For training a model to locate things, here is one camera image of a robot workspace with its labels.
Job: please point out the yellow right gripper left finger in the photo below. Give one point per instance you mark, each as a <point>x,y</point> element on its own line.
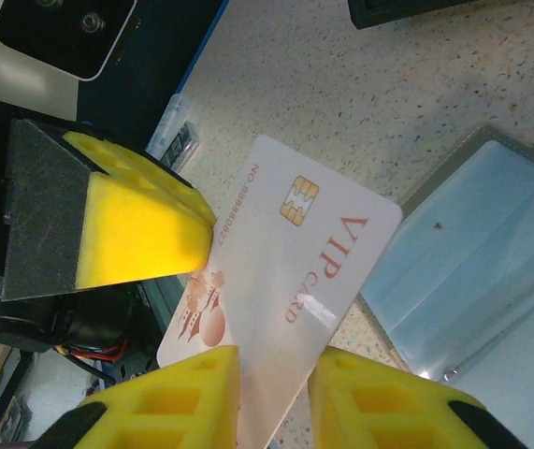
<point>177,407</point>

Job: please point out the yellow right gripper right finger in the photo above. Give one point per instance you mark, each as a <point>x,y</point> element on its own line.
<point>388,411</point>

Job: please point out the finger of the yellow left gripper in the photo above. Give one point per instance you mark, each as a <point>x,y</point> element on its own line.
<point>131,234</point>

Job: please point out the grey card holder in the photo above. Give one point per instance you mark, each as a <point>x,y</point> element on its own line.
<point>458,262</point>

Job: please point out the white VIP card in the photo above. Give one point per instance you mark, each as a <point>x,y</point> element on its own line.
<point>294,262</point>

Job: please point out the small clear plastic bag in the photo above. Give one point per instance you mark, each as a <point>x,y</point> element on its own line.
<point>177,140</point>

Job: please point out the black plastic bin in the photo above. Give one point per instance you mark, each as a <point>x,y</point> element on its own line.
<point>435,11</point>

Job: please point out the blue edged side rail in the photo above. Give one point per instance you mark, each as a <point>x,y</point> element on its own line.
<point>154,70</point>

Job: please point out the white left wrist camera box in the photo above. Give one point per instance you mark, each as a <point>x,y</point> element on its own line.
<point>61,28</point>

